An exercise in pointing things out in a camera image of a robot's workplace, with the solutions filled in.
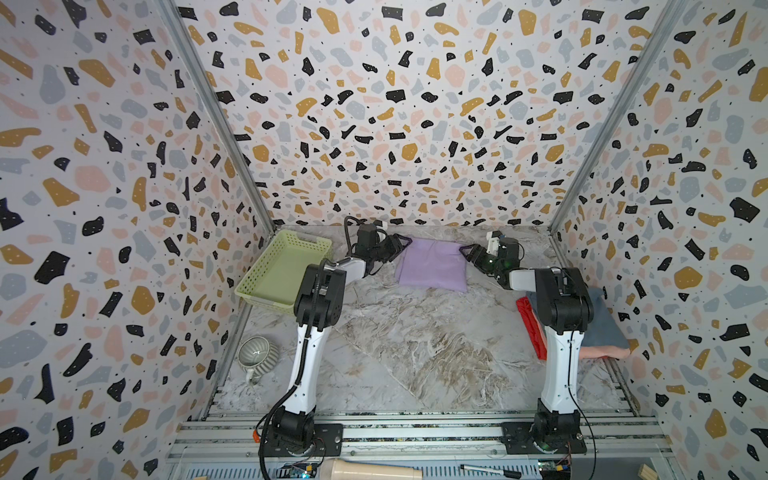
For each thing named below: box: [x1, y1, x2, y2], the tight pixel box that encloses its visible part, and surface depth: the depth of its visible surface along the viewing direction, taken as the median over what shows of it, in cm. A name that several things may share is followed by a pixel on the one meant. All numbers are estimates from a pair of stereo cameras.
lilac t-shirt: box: [397, 237, 467, 292], surface depth 108 cm
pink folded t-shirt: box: [579, 346, 631, 360], surface depth 87 cm
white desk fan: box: [238, 336, 280, 385], surface depth 83 cm
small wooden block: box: [638, 463, 659, 480], surface depth 71 cm
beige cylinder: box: [320, 459, 423, 480], surface depth 69 cm
